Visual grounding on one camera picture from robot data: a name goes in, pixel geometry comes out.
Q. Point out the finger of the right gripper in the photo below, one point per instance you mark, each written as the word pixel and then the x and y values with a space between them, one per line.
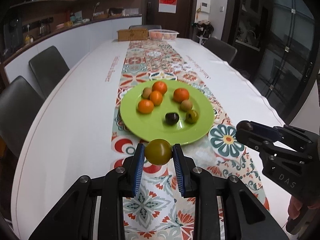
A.
pixel 274 133
pixel 252 139

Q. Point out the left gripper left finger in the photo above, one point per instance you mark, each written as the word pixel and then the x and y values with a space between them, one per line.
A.
pixel 72 217

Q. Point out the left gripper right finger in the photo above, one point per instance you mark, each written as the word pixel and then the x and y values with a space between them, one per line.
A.
pixel 244 216

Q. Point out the green tomato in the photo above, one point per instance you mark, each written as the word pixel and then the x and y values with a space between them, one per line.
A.
pixel 191 116
pixel 158 152

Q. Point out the brown longan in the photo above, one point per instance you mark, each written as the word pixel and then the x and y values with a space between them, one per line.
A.
pixel 186 105
pixel 146 92

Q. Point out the dark plum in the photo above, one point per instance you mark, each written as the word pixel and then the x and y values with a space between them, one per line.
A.
pixel 244 124
pixel 172 118

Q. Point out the large orange mandarin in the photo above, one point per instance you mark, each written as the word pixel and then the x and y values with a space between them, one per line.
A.
pixel 160 86

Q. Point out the white kitchen counter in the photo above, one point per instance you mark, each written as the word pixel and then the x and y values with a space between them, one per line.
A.
pixel 73 43

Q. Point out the operator right hand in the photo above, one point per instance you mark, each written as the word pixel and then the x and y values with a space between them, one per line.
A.
pixel 295 206

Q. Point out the patterned table runner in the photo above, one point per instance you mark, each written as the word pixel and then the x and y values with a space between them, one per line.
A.
pixel 158 211

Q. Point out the right grey chair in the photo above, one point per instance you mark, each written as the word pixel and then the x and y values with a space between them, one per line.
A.
pixel 223 50

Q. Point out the green plate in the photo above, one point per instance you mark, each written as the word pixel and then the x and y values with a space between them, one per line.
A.
pixel 153 126

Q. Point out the near left grey chair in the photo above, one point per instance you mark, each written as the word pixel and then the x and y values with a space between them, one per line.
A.
pixel 20 104

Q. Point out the plastic fruit container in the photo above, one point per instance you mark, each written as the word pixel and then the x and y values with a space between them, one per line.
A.
pixel 162 35

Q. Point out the far left grey chair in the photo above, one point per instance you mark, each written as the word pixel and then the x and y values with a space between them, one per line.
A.
pixel 49 68

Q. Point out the far end grey chair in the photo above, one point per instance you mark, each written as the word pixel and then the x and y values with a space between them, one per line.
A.
pixel 148 27

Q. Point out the black coffee machine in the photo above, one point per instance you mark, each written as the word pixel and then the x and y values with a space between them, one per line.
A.
pixel 13 35

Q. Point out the white wall intercom panel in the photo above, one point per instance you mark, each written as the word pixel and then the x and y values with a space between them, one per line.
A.
pixel 204 7

